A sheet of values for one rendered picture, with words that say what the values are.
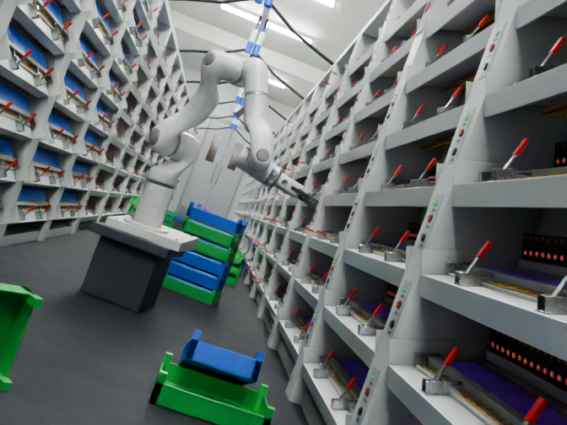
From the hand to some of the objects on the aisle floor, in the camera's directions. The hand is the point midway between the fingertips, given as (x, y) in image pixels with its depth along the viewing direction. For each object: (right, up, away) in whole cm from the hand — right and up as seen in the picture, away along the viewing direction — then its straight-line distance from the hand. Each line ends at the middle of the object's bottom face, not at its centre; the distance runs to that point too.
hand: (310, 201), depth 213 cm
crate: (-62, -48, +108) cm, 134 cm away
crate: (-78, -36, -102) cm, 134 cm away
